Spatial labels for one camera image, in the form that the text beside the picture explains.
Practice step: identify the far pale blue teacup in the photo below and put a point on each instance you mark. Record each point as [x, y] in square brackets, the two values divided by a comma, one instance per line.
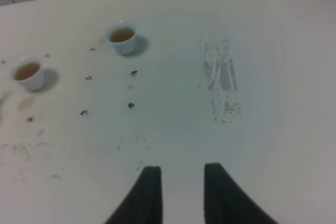
[122, 36]

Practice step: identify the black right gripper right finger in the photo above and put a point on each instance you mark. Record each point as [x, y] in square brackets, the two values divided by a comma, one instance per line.
[226, 202]

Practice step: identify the pale blue teacup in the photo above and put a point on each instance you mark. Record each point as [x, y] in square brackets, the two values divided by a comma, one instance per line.
[122, 36]
[29, 73]

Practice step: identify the near pale blue teacup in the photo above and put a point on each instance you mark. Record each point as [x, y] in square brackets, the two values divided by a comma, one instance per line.
[29, 73]

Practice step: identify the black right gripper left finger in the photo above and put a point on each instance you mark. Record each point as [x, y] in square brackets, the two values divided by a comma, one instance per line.
[144, 202]

